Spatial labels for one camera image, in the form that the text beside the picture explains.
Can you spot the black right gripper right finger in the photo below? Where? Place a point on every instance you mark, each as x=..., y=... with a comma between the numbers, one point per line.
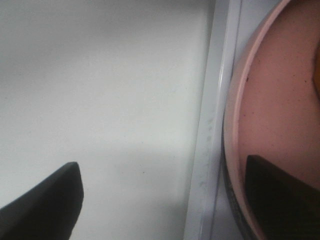
x=285, y=207

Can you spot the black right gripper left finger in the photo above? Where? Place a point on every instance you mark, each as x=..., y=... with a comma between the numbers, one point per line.
x=48, y=211

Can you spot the pink round plate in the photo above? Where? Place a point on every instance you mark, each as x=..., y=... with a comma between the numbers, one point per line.
x=273, y=104

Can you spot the glass microwave turntable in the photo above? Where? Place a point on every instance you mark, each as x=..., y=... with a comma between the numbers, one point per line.
x=233, y=203

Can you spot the white microwave oven body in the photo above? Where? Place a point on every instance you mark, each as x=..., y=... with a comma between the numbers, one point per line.
x=208, y=149

